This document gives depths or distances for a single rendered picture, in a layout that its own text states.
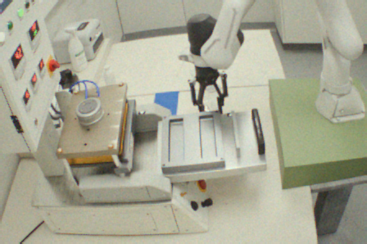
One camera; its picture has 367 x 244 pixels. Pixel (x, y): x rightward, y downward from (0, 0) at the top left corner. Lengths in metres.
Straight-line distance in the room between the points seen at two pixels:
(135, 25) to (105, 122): 2.64
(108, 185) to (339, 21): 0.81
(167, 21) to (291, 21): 1.17
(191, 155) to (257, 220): 0.31
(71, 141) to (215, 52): 0.47
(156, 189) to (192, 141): 0.18
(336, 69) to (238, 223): 0.58
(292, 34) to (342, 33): 2.13
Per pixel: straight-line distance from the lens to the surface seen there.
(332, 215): 1.89
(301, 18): 3.18
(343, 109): 1.35
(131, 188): 1.03
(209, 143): 1.11
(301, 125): 1.32
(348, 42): 1.12
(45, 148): 1.16
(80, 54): 1.89
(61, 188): 1.19
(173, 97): 1.66
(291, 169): 1.21
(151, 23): 3.62
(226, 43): 1.11
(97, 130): 1.04
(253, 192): 1.28
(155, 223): 1.15
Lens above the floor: 1.76
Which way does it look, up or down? 41 degrees down
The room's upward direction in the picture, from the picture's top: 11 degrees counter-clockwise
